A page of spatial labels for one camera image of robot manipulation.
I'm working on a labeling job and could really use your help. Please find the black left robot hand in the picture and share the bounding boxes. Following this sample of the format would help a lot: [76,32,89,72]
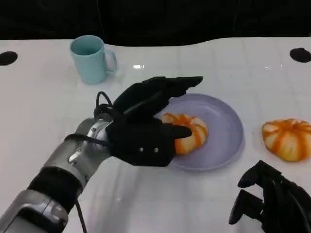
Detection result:
[112,76,204,139]

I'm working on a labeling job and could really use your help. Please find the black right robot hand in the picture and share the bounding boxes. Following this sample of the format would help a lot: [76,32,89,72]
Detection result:
[228,160,311,233]

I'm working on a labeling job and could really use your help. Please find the orange and white bread roll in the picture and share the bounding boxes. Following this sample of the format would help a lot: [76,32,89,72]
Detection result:
[261,118,311,163]
[161,113,209,155]

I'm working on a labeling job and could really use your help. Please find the pale green mug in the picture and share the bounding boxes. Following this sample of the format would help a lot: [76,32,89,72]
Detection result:
[69,35,117,85]

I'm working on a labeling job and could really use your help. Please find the lilac plate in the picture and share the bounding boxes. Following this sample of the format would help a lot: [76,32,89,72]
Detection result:
[155,93,244,172]

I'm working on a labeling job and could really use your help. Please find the black looped wrist cable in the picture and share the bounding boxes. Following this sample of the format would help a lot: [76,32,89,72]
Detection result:
[93,91,115,117]

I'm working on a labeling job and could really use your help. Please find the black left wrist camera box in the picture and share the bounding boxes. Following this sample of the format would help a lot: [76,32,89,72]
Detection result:
[105,118,176,167]

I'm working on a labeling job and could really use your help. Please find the black forearm cable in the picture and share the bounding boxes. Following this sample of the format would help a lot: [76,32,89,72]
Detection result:
[64,133,112,233]

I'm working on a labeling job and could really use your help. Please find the black table cable grommet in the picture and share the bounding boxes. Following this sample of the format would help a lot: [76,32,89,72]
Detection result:
[289,48,311,63]
[0,51,18,66]

